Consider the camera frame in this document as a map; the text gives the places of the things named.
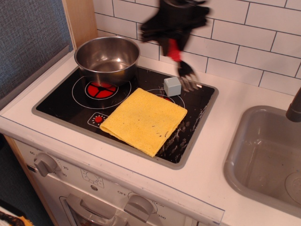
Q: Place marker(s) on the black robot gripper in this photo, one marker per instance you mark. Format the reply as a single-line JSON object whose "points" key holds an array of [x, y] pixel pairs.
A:
{"points": [[175, 19]]}

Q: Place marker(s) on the red handled metal fork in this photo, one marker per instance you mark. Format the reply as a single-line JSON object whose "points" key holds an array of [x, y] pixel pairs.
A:
{"points": [[188, 78]]}

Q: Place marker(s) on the stainless steel pot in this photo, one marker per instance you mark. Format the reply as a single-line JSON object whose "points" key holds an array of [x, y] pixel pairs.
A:
{"points": [[111, 60]]}

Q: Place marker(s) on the grey blue toy block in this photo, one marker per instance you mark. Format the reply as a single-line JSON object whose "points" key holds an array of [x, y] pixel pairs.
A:
{"points": [[172, 86]]}

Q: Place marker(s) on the yellow folded cloth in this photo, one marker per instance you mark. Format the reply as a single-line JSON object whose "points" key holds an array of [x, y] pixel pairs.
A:
{"points": [[144, 121]]}

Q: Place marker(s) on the black toy stovetop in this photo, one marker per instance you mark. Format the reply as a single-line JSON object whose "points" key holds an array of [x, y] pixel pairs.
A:
{"points": [[82, 106]]}

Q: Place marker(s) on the grey plastic sink basin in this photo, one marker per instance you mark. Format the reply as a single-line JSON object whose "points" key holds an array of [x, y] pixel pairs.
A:
{"points": [[264, 160]]}

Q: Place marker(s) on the grey right oven knob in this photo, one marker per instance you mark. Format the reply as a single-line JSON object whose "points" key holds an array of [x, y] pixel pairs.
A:
{"points": [[139, 208]]}

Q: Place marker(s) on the grey oven knob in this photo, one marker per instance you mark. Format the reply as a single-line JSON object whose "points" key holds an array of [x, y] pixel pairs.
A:
{"points": [[45, 164], [139, 208]]}

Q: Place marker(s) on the grey left oven knob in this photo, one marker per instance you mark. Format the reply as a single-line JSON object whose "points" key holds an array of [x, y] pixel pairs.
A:
{"points": [[45, 164]]}

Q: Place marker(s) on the orange black object on floor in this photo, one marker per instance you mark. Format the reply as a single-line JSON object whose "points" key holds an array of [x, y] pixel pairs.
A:
{"points": [[9, 220]]}

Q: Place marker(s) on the wooden side post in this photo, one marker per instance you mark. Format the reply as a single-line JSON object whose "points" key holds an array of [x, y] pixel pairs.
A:
{"points": [[81, 20]]}

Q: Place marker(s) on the grey oven door handle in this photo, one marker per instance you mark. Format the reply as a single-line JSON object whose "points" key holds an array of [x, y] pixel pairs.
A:
{"points": [[94, 212]]}

